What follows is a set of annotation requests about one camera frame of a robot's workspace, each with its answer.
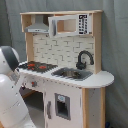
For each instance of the wooden toy kitchen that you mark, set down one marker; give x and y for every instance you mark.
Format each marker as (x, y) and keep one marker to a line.
(81, 52)

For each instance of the grey range hood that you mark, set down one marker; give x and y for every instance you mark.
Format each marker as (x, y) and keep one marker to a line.
(39, 24)

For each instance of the red right stove knob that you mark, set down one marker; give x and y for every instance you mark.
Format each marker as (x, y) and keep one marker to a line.
(34, 84)

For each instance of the black toy stovetop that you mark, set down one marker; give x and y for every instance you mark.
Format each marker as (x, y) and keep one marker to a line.
(37, 66)

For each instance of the grey toy sink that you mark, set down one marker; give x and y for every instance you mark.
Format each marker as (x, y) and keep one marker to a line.
(72, 74)

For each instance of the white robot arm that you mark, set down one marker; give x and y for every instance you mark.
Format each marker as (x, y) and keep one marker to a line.
(13, 110)

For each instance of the white fridge cabinet door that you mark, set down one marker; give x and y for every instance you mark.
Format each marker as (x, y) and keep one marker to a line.
(75, 95)

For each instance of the grey ice dispenser panel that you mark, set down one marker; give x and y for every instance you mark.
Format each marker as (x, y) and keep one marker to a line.
(62, 106)

